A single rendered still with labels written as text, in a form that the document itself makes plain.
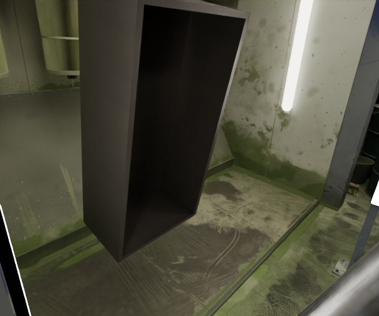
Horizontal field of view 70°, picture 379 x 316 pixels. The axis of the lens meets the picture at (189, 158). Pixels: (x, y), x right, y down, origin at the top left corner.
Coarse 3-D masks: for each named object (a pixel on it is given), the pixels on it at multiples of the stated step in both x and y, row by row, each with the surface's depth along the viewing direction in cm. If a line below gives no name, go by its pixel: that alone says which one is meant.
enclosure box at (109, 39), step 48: (96, 0) 90; (144, 0) 78; (192, 0) 112; (96, 48) 98; (144, 48) 129; (192, 48) 143; (240, 48) 124; (96, 96) 107; (144, 96) 143; (192, 96) 152; (96, 144) 118; (144, 144) 162; (192, 144) 163; (96, 192) 132; (144, 192) 186; (192, 192) 175; (144, 240) 153
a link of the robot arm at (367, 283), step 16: (368, 256) 46; (352, 272) 47; (368, 272) 45; (336, 288) 48; (352, 288) 45; (368, 288) 44; (320, 304) 48; (336, 304) 46; (352, 304) 45; (368, 304) 43
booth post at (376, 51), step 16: (368, 32) 218; (368, 48) 221; (368, 64) 224; (368, 80) 227; (352, 96) 238; (368, 96) 230; (352, 112) 241; (368, 112) 233; (352, 128) 245; (336, 144) 257; (352, 144) 248; (336, 160) 261; (352, 160) 251; (336, 176) 265; (336, 192) 269; (336, 208) 273
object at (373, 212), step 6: (372, 204) 175; (372, 210) 176; (378, 210) 175; (366, 216) 180; (372, 216) 177; (366, 222) 181; (372, 222) 178; (366, 228) 182; (360, 234) 185; (366, 234) 183; (360, 240) 186; (366, 240) 184; (360, 246) 187; (354, 252) 191; (360, 252) 188; (354, 258) 193
